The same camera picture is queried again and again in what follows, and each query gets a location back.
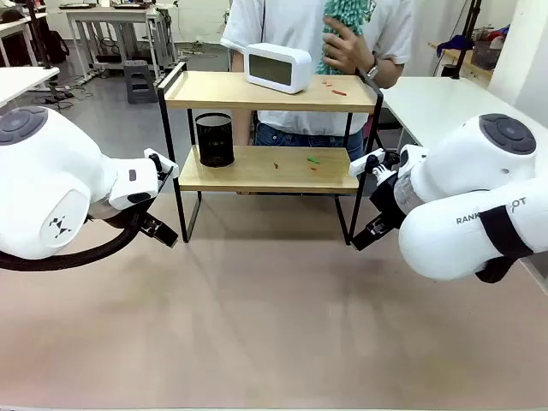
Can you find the person's left hand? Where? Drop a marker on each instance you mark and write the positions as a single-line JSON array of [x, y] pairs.
[[349, 51]]

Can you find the blue cloth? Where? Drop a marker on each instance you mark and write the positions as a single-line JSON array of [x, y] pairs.
[[456, 45]]

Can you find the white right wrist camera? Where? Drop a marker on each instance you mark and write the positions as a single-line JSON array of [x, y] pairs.
[[364, 163]]

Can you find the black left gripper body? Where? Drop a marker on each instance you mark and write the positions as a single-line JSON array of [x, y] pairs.
[[147, 210]]

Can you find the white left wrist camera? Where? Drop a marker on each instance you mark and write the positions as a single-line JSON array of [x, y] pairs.
[[164, 162]]

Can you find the black backpack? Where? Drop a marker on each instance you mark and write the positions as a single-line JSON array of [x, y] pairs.
[[55, 47]]

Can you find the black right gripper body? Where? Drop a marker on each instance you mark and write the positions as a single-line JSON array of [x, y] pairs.
[[389, 199]]

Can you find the person's left forearm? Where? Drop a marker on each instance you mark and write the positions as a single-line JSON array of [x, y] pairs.
[[387, 70]]

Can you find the large white table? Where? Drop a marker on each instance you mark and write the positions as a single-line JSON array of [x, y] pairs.
[[428, 103]]

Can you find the black mesh pen holder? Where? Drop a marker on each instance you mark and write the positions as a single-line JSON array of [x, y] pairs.
[[215, 141]]

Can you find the two-tier wooden black-frame shelf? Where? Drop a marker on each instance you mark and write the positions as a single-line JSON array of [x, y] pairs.
[[265, 96]]

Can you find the black camera stand pole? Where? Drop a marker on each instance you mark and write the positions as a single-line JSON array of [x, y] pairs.
[[40, 38], [466, 38]]

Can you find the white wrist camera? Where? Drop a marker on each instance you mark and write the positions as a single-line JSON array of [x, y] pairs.
[[364, 163], [164, 162]]

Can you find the black wristwatch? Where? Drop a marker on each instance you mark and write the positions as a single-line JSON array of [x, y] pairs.
[[372, 68]]

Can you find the blue jeans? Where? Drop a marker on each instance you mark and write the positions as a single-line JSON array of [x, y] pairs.
[[308, 139]]

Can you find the white side table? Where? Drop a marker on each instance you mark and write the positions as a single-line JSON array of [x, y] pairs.
[[21, 81]]

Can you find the white background desk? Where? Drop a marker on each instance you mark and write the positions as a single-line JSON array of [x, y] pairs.
[[111, 17]]

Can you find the dark mesh basket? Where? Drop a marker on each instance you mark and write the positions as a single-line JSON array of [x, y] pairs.
[[486, 53]]

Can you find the grey plastic step stool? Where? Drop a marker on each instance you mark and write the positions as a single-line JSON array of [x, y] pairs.
[[140, 81]]

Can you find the white t-shirt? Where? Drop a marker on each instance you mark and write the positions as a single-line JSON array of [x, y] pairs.
[[295, 25]]

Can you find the teal chenille duster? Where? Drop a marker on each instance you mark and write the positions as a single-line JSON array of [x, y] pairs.
[[347, 13]]

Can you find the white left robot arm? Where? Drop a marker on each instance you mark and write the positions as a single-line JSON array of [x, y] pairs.
[[47, 171]]

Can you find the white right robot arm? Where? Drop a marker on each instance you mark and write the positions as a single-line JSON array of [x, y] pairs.
[[471, 205]]

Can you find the white digital clock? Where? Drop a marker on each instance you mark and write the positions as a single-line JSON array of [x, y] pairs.
[[278, 68]]

